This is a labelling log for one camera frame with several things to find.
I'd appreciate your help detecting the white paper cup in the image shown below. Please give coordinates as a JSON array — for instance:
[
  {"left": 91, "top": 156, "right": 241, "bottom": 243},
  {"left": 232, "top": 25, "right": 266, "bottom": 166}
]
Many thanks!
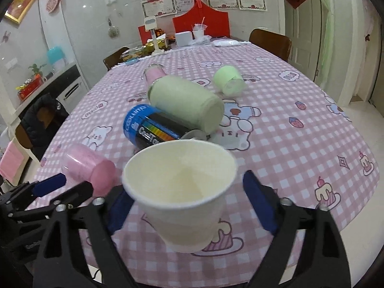
[{"left": 122, "top": 139, "right": 238, "bottom": 253}]

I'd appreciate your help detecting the pink plastic cup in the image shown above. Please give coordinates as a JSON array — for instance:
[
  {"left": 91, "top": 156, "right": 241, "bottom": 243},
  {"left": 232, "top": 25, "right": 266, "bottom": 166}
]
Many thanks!
[{"left": 61, "top": 144, "right": 116, "bottom": 197}]

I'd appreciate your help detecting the large light green cup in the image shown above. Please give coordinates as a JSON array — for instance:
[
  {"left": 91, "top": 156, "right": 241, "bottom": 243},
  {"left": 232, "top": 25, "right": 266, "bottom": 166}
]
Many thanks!
[{"left": 148, "top": 75, "right": 225, "bottom": 135}]

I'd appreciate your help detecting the small light green cup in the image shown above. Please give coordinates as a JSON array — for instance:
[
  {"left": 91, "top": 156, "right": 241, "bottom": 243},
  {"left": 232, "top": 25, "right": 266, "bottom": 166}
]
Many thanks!
[{"left": 212, "top": 65, "right": 247, "bottom": 97}]

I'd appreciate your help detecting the clear cup with straw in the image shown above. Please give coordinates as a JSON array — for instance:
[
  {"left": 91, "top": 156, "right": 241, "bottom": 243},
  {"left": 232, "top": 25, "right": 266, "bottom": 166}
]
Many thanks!
[{"left": 192, "top": 18, "right": 207, "bottom": 40}]

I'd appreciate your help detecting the black jacket on chair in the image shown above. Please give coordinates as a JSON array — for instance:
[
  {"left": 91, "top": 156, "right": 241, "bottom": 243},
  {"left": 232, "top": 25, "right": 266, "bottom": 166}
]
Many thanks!
[{"left": 21, "top": 94, "right": 69, "bottom": 161}]

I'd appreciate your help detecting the blue black CoolTowel can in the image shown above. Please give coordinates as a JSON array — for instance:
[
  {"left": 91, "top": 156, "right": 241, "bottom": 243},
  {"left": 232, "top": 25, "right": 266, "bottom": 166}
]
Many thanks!
[{"left": 123, "top": 104, "right": 207, "bottom": 150}]

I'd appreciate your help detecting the red box on counter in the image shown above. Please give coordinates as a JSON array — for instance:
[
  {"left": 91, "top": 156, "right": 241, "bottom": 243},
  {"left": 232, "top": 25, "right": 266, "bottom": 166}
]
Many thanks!
[{"left": 16, "top": 74, "right": 43, "bottom": 102}]

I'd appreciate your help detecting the white cabinet with black counter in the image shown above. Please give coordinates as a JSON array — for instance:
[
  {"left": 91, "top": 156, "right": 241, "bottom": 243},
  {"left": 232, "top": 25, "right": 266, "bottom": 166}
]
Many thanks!
[{"left": 1, "top": 62, "right": 89, "bottom": 125}]

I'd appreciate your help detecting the small potted plant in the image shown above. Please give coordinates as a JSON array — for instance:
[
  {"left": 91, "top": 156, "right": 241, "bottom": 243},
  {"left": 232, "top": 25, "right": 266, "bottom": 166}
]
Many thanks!
[{"left": 29, "top": 64, "right": 46, "bottom": 80}]

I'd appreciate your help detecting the brown chair left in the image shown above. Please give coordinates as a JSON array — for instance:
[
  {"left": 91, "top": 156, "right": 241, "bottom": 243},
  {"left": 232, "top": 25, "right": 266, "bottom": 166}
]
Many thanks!
[{"left": 103, "top": 46, "right": 129, "bottom": 71}]

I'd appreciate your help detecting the brown chair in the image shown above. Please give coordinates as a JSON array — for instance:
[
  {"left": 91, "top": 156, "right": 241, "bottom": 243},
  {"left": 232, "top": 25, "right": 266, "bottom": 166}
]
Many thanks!
[
  {"left": 103, "top": 46, "right": 129, "bottom": 71},
  {"left": 249, "top": 29, "right": 292, "bottom": 62}
]

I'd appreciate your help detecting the teal white appliance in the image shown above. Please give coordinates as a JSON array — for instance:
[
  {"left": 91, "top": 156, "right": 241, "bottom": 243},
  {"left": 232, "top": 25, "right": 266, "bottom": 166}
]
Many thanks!
[{"left": 47, "top": 46, "right": 67, "bottom": 72}]

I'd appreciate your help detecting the pink green canister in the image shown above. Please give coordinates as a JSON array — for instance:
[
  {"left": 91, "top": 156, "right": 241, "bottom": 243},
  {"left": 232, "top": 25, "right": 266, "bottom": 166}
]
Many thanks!
[{"left": 143, "top": 63, "right": 167, "bottom": 88}]

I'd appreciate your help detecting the pink checkered tablecloth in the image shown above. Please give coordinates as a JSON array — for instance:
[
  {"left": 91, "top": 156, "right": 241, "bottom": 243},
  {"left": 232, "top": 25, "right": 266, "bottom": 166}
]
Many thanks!
[{"left": 35, "top": 44, "right": 380, "bottom": 287}]

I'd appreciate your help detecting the gold framed picture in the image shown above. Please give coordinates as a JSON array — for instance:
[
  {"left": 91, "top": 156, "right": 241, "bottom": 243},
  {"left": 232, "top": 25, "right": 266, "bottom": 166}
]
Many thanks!
[{"left": 5, "top": 0, "right": 36, "bottom": 25}]

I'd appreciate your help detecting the white tissue box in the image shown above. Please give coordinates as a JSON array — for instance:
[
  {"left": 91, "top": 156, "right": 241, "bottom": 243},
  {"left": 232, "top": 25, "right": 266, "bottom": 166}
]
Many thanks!
[{"left": 175, "top": 31, "right": 193, "bottom": 48}]

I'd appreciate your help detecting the white plastic bag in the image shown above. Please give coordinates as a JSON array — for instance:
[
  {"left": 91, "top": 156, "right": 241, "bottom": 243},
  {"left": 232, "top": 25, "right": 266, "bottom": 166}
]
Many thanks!
[{"left": 211, "top": 38, "right": 241, "bottom": 48}]

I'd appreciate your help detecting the brown chair right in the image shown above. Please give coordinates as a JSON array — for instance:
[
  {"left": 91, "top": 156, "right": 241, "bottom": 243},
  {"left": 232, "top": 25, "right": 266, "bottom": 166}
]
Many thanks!
[{"left": 249, "top": 29, "right": 292, "bottom": 62}]

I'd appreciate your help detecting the red gift bag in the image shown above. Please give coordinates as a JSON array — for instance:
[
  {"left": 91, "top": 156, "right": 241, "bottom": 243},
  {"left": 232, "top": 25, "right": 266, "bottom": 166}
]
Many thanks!
[{"left": 142, "top": 0, "right": 230, "bottom": 38}]

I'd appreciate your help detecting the green curtain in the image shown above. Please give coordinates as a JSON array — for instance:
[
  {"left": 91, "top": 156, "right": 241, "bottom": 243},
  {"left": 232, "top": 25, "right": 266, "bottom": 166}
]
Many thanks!
[{"left": 318, "top": 0, "right": 335, "bottom": 89}]

